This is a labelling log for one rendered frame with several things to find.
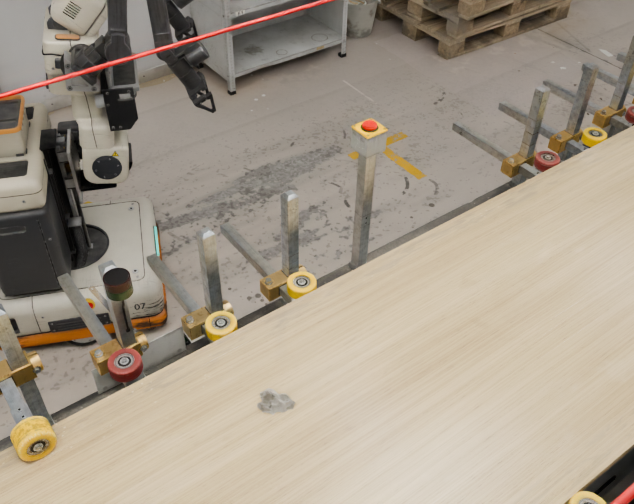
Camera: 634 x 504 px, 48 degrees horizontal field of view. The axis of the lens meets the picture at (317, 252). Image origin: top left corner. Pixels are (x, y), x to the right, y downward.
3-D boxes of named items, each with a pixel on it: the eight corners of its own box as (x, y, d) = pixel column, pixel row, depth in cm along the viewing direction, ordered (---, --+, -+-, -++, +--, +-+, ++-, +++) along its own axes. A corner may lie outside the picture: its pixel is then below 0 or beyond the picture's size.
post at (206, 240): (211, 354, 205) (195, 229, 172) (222, 348, 207) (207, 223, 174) (218, 361, 203) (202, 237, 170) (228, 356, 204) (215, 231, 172)
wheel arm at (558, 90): (540, 89, 286) (542, 80, 283) (546, 87, 288) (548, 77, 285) (632, 138, 261) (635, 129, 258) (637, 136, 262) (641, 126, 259)
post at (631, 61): (595, 147, 280) (634, 32, 248) (600, 144, 282) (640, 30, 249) (602, 151, 278) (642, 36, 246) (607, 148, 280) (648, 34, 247)
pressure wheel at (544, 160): (552, 178, 243) (560, 150, 235) (552, 192, 237) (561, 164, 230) (528, 175, 244) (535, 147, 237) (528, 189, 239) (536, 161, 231)
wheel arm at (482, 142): (450, 131, 265) (452, 122, 262) (457, 129, 266) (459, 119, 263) (541, 190, 239) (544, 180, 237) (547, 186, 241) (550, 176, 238)
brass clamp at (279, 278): (258, 290, 204) (258, 278, 200) (297, 271, 210) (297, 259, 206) (270, 303, 200) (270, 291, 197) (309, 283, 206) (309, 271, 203)
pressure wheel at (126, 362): (109, 385, 176) (101, 356, 169) (139, 370, 180) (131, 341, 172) (123, 407, 172) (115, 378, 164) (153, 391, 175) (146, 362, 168)
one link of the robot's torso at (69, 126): (66, 205, 266) (51, 150, 249) (68, 162, 286) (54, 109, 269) (138, 196, 271) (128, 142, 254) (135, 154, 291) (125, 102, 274)
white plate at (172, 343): (98, 393, 186) (90, 369, 179) (185, 348, 198) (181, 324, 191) (98, 394, 186) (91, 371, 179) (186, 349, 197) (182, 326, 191)
